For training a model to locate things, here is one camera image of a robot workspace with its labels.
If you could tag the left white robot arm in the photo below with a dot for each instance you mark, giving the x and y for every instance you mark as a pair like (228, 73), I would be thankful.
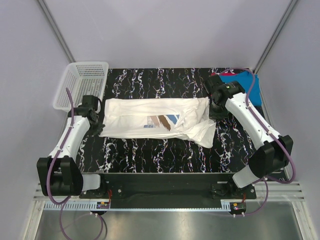
(58, 173)

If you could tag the red folded t shirt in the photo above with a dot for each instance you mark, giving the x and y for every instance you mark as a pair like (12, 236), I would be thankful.
(227, 73)

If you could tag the blue folded t shirt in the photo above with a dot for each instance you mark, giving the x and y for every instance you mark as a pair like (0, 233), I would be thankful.
(245, 79)

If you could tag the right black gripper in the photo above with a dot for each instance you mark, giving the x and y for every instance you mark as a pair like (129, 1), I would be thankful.
(216, 113)

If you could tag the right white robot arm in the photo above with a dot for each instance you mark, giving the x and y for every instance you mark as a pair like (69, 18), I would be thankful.
(273, 151)

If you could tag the small circuit board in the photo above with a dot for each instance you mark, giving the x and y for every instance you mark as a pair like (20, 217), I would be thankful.
(237, 206)
(103, 205)

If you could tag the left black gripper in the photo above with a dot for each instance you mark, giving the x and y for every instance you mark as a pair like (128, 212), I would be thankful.
(97, 127)

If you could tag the right small circuit board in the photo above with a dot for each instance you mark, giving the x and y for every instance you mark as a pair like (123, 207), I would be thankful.
(237, 206)

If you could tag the white printed t shirt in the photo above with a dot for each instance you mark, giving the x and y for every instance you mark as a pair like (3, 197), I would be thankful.
(159, 118)

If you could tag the aluminium rail profile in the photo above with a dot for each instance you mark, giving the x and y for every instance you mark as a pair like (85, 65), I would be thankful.
(276, 192)

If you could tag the white slotted cable duct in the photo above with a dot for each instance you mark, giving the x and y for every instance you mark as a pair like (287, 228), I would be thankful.
(140, 206)

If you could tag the left small circuit board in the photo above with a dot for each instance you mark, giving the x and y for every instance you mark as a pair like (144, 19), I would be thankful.
(103, 205)

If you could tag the white plastic basket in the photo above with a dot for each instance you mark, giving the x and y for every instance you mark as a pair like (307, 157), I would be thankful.
(81, 78)

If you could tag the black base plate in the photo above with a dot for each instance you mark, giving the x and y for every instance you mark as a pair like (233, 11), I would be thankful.
(213, 185)

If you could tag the black marble pattern mat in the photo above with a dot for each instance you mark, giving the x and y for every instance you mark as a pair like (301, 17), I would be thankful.
(231, 150)

